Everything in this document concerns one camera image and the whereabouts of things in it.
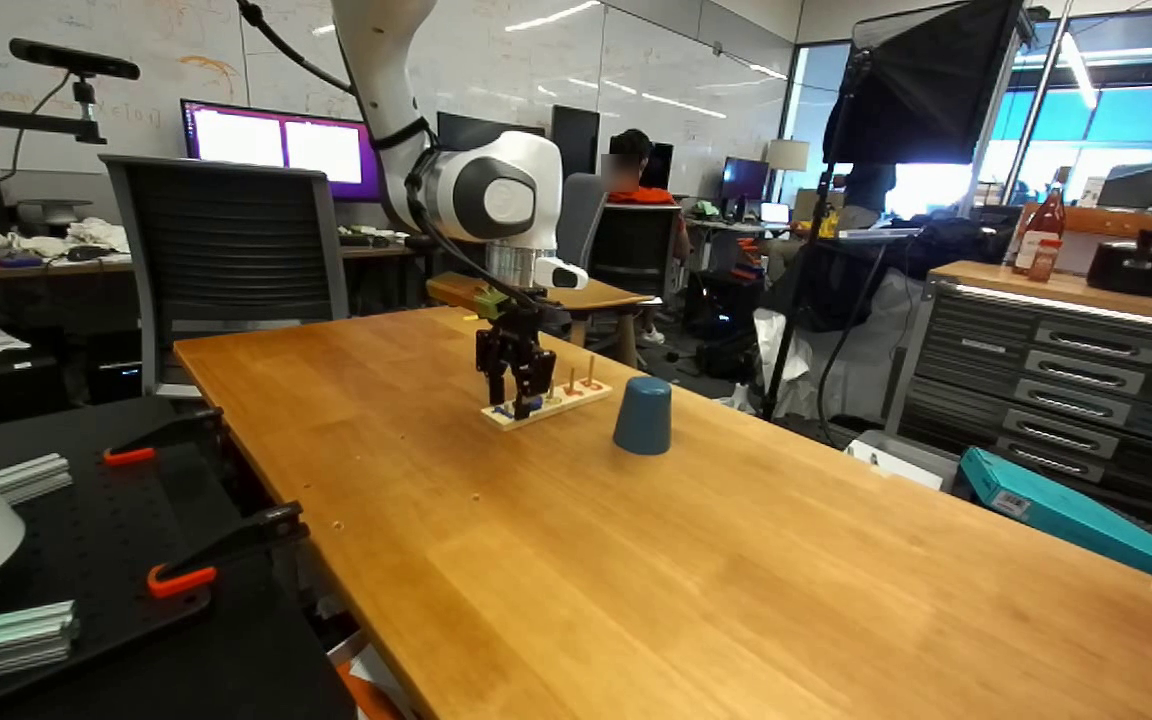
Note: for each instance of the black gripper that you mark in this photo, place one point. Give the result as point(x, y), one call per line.
point(513, 330)

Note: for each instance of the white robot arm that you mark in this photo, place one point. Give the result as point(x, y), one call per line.
point(489, 206)

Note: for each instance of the wooden peg board platform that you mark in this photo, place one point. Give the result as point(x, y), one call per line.
point(552, 402)

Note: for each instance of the blue plastic cup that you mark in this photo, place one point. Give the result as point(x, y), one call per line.
point(647, 417)

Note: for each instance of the person in orange shirt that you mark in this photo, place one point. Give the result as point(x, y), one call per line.
point(626, 161)

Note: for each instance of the grey office chair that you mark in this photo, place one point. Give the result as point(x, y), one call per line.
point(223, 247)

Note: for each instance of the purple lit monitor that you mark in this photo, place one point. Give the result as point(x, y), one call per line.
point(340, 149)

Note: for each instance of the orange black clamp near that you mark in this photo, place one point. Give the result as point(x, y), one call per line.
point(247, 547)

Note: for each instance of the orange black clamp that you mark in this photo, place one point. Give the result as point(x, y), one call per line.
point(247, 547)
point(202, 430)

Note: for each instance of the orange black clamp far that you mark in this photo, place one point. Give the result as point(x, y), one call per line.
point(202, 430)

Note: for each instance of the black softbox light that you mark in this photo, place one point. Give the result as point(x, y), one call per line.
point(919, 84)

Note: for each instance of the teal case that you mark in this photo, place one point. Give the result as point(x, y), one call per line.
point(1056, 509)

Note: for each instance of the grey drawer cabinet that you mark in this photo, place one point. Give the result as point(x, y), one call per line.
point(1049, 373)

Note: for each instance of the black camera on stand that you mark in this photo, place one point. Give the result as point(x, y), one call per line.
point(72, 58)

